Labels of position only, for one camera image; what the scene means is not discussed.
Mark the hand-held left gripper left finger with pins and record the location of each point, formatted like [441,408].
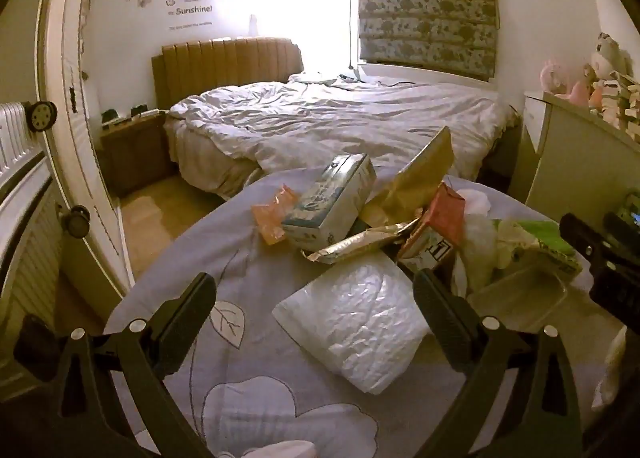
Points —
[192,298]

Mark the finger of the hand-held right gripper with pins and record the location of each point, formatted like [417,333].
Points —
[622,230]
[580,238]

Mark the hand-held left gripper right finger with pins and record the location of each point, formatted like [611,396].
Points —
[440,303]

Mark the green gum packet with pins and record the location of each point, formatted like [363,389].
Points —
[550,243]

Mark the clear plastic tray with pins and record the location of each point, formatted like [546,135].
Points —
[520,298]

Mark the red carton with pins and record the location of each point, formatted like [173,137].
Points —
[440,213]

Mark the gold foil bag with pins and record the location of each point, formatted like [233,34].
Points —
[415,178]

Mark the pale green cabinet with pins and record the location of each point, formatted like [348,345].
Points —
[575,163]

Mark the white bubble mailer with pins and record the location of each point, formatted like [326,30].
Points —
[350,313]

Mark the white cotton pad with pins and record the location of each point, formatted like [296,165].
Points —
[475,200]

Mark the orange snack packet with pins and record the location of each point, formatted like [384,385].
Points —
[272,218]

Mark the stack of books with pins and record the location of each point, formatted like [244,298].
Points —
[622,103]

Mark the white and blue carton box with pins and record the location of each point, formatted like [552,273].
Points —
[325,203]

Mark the wooden nightstand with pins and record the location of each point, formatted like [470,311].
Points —
[132,153]

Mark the grey white plush bear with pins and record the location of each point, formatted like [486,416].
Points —
[607,56]

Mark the white radiator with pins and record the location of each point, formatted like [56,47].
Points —
[20,218]

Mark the bed with white duvet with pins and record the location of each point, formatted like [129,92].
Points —
[325,118]

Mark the brown padded headboard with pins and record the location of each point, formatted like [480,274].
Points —
[225,68]

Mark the white door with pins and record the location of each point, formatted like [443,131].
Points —
[82,88]

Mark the patterned window blind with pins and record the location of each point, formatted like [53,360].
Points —
[425,3]

